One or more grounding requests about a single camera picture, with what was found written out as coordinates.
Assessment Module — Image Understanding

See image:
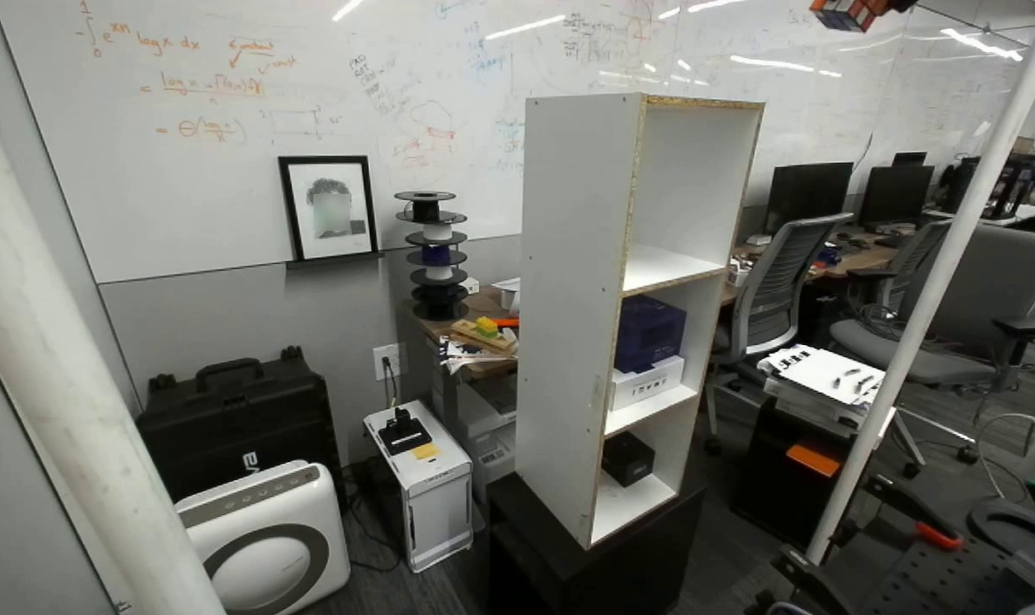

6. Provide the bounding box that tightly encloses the multicoloured puzzle cube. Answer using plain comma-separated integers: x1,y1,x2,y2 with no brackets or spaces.
806,0,894,35

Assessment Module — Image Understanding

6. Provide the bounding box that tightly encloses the tall white shelf unit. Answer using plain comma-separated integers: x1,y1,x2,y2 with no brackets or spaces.
512,92,769,554

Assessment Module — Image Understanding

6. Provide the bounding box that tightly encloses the wooden cluttered desk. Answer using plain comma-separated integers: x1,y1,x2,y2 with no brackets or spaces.
417,279,527,385

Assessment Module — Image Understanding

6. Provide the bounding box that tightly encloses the black filament spool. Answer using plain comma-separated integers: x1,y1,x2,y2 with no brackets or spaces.
405,279,475,326

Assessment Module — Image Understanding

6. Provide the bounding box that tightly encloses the blue filament spool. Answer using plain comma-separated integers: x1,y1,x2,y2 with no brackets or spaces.
403,221,471,289

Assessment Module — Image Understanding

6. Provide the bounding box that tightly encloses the grey drawer unit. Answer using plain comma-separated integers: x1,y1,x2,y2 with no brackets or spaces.
453,395,522,486

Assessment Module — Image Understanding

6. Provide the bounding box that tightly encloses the dark blue box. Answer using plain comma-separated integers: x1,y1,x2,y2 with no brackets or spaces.
612,294,688,375

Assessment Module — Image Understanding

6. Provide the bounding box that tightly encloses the empty grey filament spool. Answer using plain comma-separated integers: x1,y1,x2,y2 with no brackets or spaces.
391,187,459,231

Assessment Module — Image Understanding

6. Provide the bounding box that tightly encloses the black device on tower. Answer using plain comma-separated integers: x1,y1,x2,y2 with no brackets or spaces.
375,406,437,457

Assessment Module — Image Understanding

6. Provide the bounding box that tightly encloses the small black box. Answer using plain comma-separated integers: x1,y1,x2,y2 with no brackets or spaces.
602,431,660,492

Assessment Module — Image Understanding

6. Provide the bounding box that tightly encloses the framed black-white portrait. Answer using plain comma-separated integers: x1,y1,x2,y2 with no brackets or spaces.
275,155,383,269

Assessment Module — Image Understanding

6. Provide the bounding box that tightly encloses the white small cabinet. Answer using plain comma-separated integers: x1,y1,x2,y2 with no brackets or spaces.
357,398,477,578

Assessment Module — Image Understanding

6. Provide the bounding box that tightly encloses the grey mesh office chair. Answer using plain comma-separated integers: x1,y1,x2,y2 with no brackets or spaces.
704,210,861,426

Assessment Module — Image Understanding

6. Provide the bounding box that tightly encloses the black cabinet under shelf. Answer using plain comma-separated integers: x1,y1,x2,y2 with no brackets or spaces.
485,469,707,615

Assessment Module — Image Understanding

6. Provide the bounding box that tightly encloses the black hard carrying case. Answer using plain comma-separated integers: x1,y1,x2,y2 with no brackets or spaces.
133,347,346,502

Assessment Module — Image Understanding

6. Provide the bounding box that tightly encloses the white tray with black parts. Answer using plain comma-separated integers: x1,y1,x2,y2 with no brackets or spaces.
754,342,892,413

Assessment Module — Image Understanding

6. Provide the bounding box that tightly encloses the black computer monitor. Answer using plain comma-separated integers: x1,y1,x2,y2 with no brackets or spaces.
931,155,982,216
858,166,931,231
760,162,858,233

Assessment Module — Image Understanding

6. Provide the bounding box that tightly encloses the black equipment box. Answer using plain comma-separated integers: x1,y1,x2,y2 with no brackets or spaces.
733,390,884,546

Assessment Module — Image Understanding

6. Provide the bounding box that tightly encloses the orange pad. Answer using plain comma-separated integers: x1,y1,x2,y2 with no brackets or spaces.
782,441,844,482

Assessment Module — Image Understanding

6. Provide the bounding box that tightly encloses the long wooden office desk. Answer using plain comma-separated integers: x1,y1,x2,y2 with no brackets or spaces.
721,231,900,289

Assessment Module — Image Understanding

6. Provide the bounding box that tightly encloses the white round air purifier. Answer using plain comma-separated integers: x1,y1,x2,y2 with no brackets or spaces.
169,455,354,615

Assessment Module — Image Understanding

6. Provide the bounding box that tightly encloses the grey padded office chair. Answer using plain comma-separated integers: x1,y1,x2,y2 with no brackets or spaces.
827,218,1035,463

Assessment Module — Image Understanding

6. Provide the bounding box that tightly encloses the white wall outlet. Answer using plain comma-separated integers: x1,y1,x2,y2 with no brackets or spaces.
367,340,405,382

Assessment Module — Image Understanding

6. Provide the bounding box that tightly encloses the large wall whiteboard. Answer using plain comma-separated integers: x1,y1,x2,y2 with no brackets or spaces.
0,0,1035,289

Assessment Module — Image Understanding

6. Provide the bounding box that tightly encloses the white frame pole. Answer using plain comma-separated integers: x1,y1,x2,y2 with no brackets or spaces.
0,85,228,615
801,0,1035,568

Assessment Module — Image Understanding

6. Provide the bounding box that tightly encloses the red handled tool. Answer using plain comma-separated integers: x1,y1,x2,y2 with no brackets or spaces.
907,515,971,557

